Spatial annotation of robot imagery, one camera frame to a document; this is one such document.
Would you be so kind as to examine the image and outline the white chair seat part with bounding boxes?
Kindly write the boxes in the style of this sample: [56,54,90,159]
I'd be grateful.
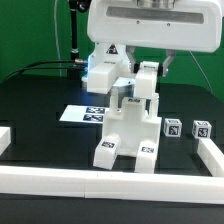
[102,90,162,157]

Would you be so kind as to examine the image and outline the white tagged cube left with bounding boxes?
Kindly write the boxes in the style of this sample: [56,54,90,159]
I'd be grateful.
[163,118,182,137]

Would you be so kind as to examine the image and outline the black cables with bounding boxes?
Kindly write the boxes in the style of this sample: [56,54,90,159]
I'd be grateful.
[0,58,89,84]

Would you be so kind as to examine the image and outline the white thin cable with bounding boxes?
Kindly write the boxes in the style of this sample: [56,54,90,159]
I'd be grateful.
[53,0,64,78]

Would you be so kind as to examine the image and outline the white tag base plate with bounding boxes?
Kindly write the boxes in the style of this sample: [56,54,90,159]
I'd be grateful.
[60,105,108,124]

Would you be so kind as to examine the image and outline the white tagged cube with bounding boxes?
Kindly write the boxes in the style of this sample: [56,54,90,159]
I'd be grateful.
[163,118,182,137]
[192,120,212,139]

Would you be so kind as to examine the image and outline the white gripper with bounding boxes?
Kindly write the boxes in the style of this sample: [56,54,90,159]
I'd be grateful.
[87,0,223,77]

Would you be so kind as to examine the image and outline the black camera stand pole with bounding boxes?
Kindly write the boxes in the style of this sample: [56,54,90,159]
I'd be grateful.
[67,0,92,80]

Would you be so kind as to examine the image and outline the white chair back frame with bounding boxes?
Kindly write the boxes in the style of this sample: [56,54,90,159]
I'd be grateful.
[87,61,159,99]

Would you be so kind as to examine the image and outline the white tagged cube right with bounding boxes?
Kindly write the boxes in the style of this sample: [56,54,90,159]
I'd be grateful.
[192,120,212,139]

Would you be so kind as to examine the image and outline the white U-shaped fence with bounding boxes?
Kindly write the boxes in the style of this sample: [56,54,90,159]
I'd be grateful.
[0,126,224,205]

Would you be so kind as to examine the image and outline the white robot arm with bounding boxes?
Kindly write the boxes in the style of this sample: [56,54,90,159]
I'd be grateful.
[87,0,224,94]

